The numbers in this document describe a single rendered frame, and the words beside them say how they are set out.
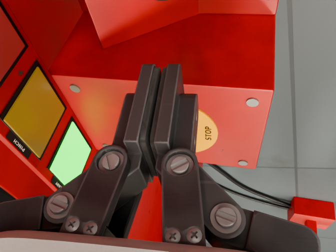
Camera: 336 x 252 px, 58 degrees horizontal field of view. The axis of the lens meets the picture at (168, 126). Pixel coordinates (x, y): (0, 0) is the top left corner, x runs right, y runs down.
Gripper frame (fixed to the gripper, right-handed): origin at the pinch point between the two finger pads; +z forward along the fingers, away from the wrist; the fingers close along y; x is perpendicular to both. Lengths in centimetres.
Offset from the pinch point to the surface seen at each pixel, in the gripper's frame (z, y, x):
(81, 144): 5.7, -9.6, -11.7
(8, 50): 5.1, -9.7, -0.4
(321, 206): 74, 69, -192
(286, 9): 83, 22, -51
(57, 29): 22.0, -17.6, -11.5
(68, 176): 2.7, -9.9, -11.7
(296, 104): 82, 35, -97
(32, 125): 3.1, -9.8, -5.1
